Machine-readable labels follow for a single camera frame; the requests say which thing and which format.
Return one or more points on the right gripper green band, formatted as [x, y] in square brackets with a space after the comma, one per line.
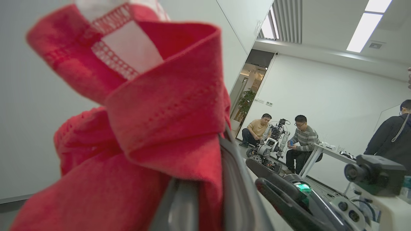
[321, 205]

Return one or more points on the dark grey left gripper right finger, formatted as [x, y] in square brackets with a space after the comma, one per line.
[239, 199]

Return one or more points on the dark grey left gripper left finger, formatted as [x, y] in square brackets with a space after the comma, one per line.
[179, 208]

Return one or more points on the red cloth garment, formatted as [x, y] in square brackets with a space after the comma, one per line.
[154, 112]

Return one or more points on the grey tracked robot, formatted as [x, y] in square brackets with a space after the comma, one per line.
[268, 149]

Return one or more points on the man in striped sweater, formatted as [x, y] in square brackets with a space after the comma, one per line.
[305, 138]

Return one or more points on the man in beige sweater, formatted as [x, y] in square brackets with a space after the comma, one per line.
[257, 128]

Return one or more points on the white table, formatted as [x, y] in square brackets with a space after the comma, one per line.
[327, 152]

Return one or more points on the green potted plant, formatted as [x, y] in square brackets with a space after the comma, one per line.
[246, 102]

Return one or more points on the person in black hoodie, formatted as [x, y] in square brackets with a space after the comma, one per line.
[391, 138]

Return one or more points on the grey louvered window blind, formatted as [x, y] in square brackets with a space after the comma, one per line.
[285, 19]

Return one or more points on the square ceiling vent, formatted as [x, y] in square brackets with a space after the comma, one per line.
[375, 45]

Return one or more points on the rectangular ceiling light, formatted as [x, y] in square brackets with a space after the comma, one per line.
[367, 25]

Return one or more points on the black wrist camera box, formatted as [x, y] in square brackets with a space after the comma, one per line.
[377, 175]

